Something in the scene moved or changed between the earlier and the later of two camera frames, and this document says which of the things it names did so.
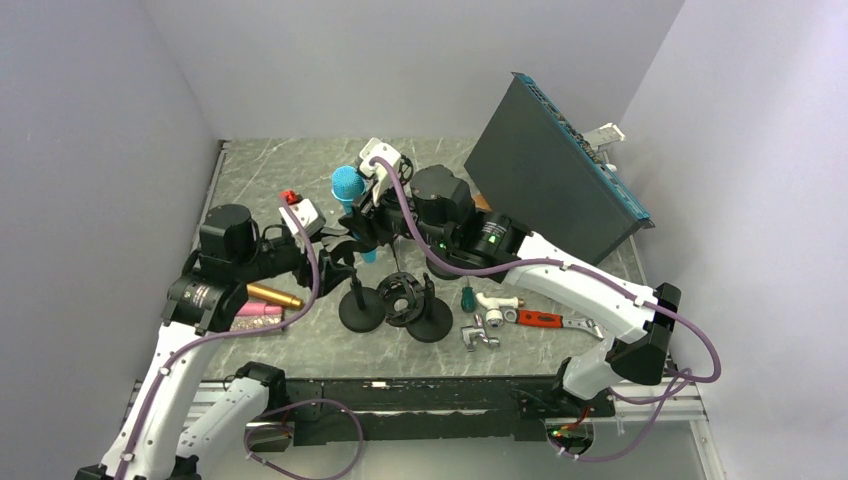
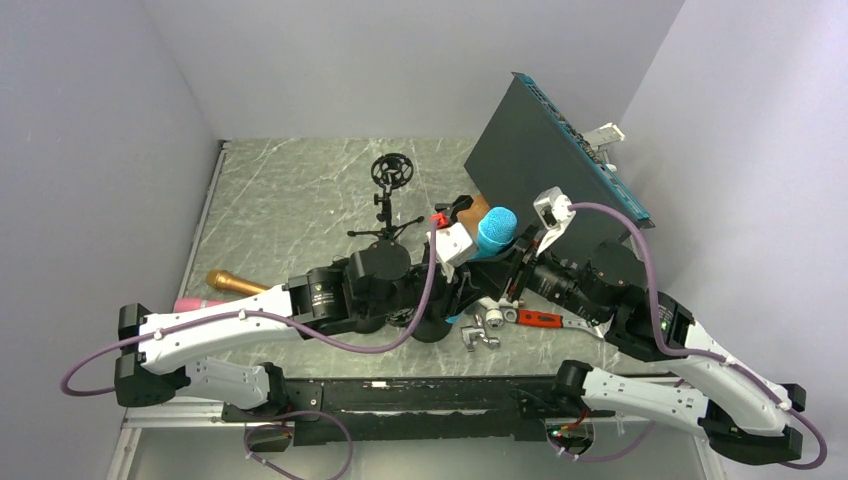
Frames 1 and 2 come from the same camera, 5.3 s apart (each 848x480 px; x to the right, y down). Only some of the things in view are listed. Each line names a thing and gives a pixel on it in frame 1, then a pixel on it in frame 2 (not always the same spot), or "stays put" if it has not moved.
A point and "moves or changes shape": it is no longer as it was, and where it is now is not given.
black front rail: (506, 408) stays put
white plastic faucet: (494, 315) stays put
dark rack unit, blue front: (529, 166) stays put
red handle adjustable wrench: (540, 319) stays put
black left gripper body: (302, 269) → (445, 291)
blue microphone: (347, 185) moves or changes shape
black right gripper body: (389, 217) → (531, 266)
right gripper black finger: (362, 229) → (496, 277)
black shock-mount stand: (406, 303) stays put
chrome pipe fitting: (472, 333) stays put
